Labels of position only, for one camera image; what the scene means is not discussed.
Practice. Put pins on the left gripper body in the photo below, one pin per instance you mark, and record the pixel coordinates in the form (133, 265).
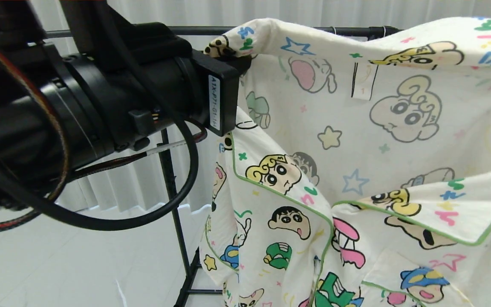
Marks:
(100, 106)

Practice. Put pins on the cream printed garment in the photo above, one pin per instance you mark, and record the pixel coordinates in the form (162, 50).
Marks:
(356, 170)

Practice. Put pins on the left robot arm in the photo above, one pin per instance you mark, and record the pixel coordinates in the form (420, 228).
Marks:
(2, 17)

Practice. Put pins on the black clothes rack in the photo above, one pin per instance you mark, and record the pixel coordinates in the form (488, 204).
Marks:
(177, 221)

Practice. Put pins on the white curtain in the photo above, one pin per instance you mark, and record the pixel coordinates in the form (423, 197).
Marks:
(313, 10)

